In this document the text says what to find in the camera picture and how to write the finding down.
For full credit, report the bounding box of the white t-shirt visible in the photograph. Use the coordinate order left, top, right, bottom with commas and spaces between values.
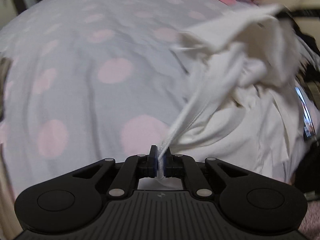
137, 3, 318, 190

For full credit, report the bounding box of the grey pink-dotted bed sheet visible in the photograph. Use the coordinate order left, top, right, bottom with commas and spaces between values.
1, 0, 228, 196

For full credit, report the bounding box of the smartphone with lit screen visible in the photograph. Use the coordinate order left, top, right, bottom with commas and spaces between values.
295, 86, 316, 141

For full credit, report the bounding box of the pink fluffy rug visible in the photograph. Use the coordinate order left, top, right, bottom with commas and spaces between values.
299, 200, 320, 240

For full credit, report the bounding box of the black garment by headboard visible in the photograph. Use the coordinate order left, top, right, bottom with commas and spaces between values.
276, 8, 319, 82

